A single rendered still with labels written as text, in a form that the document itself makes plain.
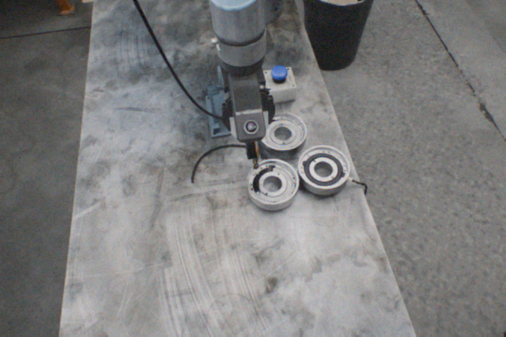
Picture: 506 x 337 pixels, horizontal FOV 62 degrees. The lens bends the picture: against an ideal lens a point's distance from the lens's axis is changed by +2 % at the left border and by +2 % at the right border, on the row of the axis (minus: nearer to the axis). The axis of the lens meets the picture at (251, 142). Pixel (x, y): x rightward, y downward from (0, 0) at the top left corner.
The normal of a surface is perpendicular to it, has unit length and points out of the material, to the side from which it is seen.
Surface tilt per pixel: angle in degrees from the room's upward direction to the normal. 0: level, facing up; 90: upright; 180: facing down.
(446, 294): 0
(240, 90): 29
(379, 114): 0
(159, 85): 0
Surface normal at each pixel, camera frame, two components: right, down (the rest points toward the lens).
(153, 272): -0.05, -0.58
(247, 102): 0.09, -0.14
